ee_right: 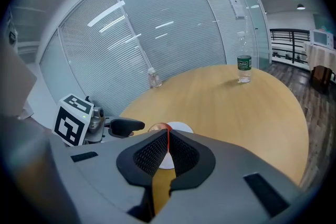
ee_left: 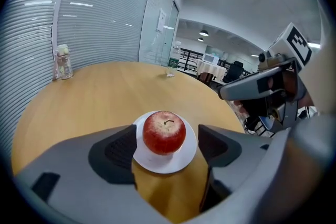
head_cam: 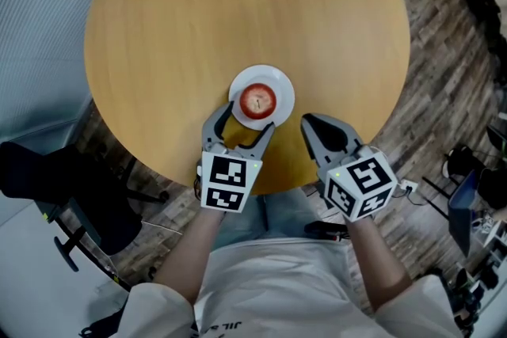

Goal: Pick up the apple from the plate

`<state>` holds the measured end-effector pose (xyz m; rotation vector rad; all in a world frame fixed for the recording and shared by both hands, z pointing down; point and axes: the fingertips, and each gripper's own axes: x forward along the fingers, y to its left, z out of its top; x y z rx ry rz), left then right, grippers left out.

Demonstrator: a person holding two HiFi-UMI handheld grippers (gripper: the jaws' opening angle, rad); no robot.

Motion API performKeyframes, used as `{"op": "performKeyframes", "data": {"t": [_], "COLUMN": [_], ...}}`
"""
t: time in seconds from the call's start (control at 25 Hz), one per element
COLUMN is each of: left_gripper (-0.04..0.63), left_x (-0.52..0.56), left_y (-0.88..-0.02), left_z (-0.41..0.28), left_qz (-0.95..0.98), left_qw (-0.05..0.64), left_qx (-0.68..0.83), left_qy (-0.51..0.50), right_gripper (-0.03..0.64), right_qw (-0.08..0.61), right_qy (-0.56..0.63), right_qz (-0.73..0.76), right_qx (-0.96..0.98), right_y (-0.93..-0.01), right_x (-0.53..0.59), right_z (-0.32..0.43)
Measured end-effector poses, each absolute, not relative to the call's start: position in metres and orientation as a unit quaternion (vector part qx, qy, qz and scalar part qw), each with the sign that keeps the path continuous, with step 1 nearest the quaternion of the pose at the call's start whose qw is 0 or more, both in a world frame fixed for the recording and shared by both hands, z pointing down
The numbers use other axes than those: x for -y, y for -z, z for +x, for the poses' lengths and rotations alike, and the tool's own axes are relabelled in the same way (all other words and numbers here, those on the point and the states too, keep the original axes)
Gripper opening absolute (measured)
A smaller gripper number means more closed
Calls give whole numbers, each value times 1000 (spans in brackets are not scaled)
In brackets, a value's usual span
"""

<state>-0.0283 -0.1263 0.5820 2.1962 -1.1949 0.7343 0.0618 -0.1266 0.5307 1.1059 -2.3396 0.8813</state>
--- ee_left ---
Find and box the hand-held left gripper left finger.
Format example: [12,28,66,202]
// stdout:
[14,124,158,221]

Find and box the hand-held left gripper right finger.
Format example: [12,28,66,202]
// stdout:
[198,124,326,222]

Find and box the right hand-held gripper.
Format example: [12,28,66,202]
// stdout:
[217,23,313,129]

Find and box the white plate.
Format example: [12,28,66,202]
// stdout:
[131,110,197,175]

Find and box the red apple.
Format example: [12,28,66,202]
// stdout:
[142,110,186,156]

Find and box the black mesh office chair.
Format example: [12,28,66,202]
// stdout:
[223,60,250,84]

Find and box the dark brown chair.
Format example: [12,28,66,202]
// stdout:
[198,72,219,85]

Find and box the table with cream tablecloth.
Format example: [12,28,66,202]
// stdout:
[195,59,228,80]

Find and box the white microwave oven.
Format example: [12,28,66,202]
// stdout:
[203,53,220,65]

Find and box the black metal railing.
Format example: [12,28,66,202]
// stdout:
[177,48,205,72]

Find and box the person's white shirt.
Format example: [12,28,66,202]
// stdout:
[296,34,336,120]

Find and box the green label water bottle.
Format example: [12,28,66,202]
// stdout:
[165,41,182,78]

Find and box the clear jar with white lid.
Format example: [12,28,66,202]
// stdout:
[54,44,75,81]

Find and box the white paper notice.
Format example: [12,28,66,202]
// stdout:
[156,8,167,33]

